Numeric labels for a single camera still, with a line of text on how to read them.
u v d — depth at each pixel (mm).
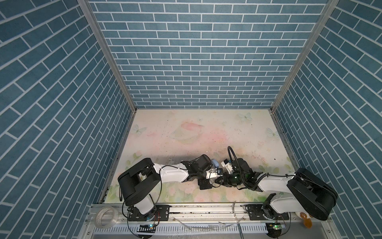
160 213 727
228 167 824
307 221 708
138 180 476
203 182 753
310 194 435
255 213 732
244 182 680
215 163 880
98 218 704
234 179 740
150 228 721
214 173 737
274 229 714
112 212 707
